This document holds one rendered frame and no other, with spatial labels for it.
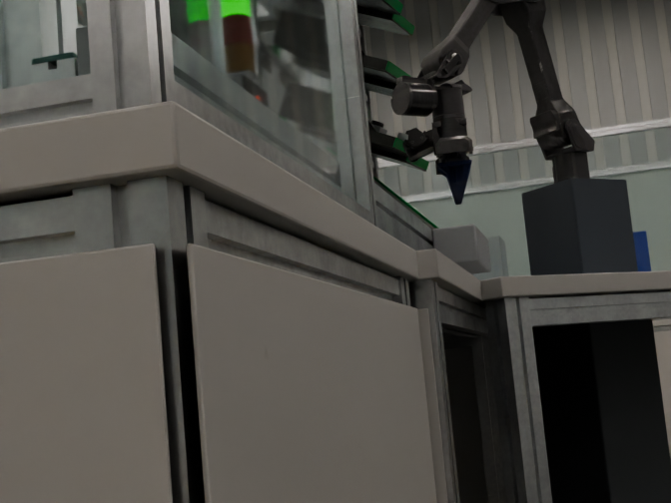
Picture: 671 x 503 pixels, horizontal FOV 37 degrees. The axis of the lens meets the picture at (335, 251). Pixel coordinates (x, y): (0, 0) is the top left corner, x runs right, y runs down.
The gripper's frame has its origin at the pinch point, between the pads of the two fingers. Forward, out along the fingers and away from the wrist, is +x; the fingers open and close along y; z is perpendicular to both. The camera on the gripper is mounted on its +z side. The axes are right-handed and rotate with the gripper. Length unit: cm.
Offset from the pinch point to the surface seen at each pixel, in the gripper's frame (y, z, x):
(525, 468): 31, -4, 47
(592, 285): 23.9, -17.3, 21.7
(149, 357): 135, 19, 30
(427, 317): 73, 7, 27
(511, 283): 32.9, -4.9, 20.9
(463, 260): 17.5, 0.9, 15.4
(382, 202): 56, 11, 11
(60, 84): 131, 23, 17
